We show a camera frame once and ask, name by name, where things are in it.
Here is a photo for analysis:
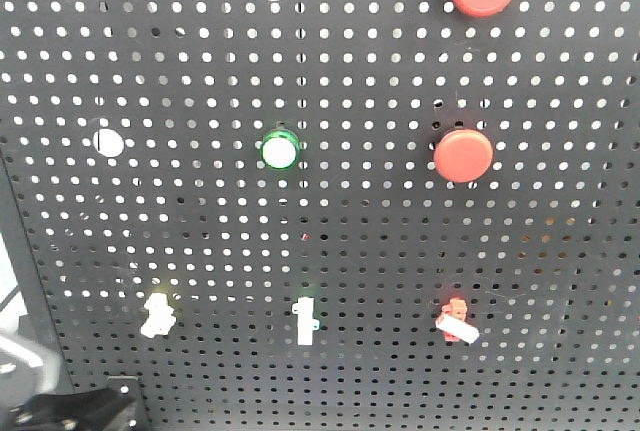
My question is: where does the lower red push button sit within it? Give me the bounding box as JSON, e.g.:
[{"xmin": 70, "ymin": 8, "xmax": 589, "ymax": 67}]
[{"xmin": 433, "ymin": 129, "xmax": 494, "ymax": 183}]

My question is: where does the black perforated pegboard panel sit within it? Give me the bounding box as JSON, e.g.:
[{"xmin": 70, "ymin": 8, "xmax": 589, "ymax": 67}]
[{"xmin": 1, "ymin": 0, "xmax": 639, "ymax": 430}]

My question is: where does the red toggle switch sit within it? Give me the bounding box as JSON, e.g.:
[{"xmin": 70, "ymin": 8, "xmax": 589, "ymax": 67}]
[{"xmin": 435, "ymin": 298, "xmax": 480, "ymax": 344}]

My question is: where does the white toggle switch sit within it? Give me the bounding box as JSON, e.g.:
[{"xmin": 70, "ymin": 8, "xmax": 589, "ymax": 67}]
[{"xmin": 291, "ymin": 297, "xmax": 320, "ymax": 346}]

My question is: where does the green illuminated push button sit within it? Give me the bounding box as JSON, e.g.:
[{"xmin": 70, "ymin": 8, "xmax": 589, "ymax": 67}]
[{"xmin": 260, "ymin": 128, "xmax": 301, "ymax": 170}]

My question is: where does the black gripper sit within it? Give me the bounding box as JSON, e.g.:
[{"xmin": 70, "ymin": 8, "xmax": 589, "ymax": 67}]
[{"xmin": 1, "ymin": 332, "xmax": 150, "ymax": 430}]

